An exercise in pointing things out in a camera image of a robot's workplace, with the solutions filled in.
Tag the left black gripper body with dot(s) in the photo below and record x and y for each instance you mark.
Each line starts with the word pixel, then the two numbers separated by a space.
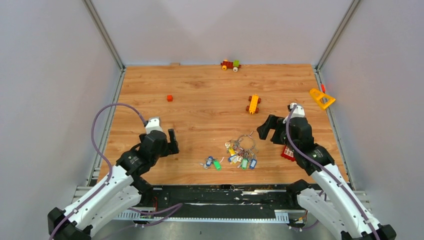
pixel 169 148

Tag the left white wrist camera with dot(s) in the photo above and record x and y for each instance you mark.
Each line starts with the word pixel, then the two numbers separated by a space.
pixel 153 124

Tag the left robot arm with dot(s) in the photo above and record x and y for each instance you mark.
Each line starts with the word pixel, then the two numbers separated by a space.
pixel 119 190

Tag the red green toy car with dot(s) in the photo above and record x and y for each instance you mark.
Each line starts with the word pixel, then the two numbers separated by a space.
pixel 230 65

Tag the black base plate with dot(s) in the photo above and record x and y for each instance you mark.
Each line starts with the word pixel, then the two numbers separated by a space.
pixel 222 201

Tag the yellow triangular toy piece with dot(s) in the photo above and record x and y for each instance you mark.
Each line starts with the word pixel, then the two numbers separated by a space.
pixel 323 100

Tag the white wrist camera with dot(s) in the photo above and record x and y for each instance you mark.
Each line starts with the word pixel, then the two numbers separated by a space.
pixel 296 111
pixel 153 124

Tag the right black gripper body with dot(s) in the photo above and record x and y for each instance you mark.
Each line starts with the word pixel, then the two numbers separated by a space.
pixel 277 124

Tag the red window toy block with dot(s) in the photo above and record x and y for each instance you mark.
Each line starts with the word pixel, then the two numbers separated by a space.
pixel 288 154

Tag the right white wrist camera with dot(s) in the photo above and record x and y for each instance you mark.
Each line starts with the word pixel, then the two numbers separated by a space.
pixel 296 111

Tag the yellow brown toy car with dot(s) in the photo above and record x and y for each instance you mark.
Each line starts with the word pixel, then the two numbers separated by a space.
pixel 254 101

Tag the blue tagged key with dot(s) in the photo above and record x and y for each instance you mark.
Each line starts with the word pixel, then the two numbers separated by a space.
pixel 207 162

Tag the keyring with colourful keys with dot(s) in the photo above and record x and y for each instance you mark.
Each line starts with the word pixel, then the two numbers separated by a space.
pixel 242 152

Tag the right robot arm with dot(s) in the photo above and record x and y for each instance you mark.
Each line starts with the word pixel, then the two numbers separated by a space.
pixel 344 216

